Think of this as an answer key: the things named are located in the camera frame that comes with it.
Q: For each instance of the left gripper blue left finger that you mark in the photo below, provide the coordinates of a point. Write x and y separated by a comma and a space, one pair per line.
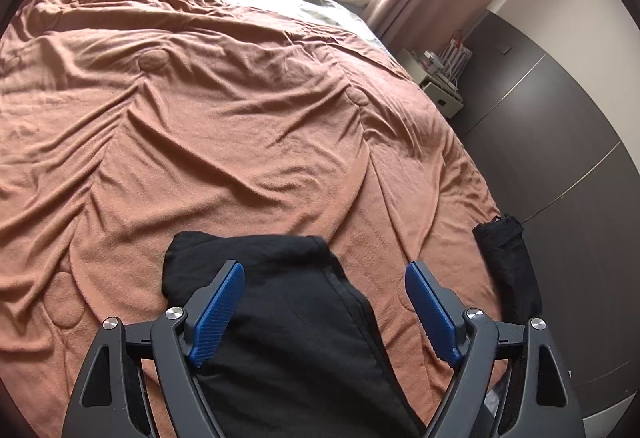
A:
209, 311

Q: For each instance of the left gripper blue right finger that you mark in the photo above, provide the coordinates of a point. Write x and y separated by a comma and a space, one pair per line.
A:
439, 311

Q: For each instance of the black shorts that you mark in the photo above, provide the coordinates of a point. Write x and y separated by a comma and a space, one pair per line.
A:
302, 355

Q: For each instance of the folded black pants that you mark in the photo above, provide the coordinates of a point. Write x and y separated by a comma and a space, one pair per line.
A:
505, 254

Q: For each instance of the dark wood wardrobe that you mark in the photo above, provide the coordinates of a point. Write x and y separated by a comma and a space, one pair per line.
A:
553, 161

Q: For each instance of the cream bedside cabinet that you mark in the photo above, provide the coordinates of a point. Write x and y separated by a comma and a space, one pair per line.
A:
448, 102

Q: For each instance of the brown bed blanket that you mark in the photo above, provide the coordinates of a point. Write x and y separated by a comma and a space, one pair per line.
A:
124, 122

